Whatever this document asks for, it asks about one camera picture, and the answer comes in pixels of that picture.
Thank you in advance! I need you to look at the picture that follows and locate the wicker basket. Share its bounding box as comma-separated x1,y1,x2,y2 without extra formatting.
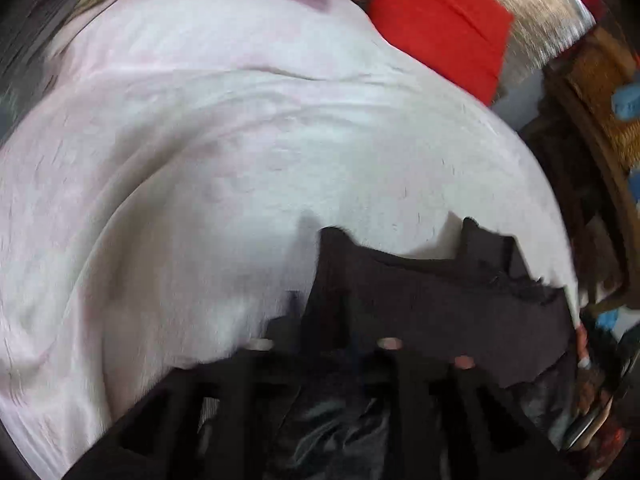
549,26,640,172

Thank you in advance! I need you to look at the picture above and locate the dark navy puffer jacket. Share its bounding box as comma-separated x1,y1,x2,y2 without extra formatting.
270,216,577,480

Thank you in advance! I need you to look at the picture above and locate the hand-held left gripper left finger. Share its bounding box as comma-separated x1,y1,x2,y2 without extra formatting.
65,290,302,480

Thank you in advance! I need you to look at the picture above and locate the silver foil board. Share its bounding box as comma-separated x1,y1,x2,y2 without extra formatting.
350,0,597,102

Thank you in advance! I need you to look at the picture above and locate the wooden side table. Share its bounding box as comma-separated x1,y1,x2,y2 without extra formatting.
517,75,640,313

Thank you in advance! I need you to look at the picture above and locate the red pillow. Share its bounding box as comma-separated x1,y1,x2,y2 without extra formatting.
366,0,517,107

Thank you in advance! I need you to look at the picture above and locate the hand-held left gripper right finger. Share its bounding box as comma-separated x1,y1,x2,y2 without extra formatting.
374,336,577,480

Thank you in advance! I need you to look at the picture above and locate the white textured blanket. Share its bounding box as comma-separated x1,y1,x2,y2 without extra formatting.
0,0,583,480

